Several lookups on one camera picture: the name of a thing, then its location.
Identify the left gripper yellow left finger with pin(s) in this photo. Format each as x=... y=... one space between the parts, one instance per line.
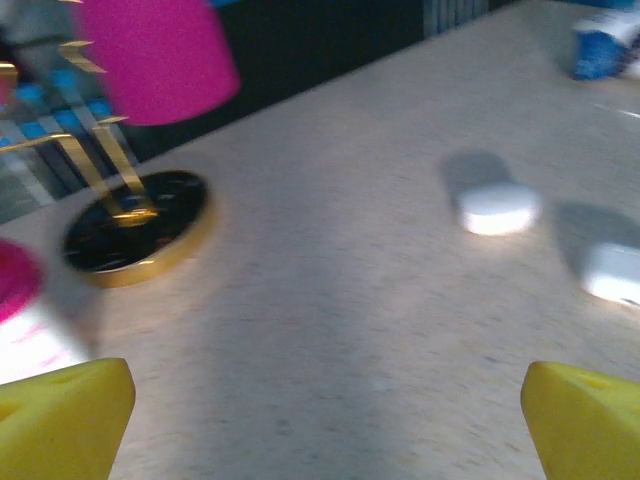
x=60 y=420

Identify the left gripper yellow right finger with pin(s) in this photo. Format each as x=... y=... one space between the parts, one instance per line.
x=585 y=425

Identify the white earbud charging case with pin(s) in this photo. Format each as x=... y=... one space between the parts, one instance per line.
x=500 y=207
x=612 y=272

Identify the pink wine glass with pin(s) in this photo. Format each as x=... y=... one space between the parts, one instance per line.
x=160 y=60

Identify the blue and white container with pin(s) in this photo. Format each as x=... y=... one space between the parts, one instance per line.
x=600 y=50

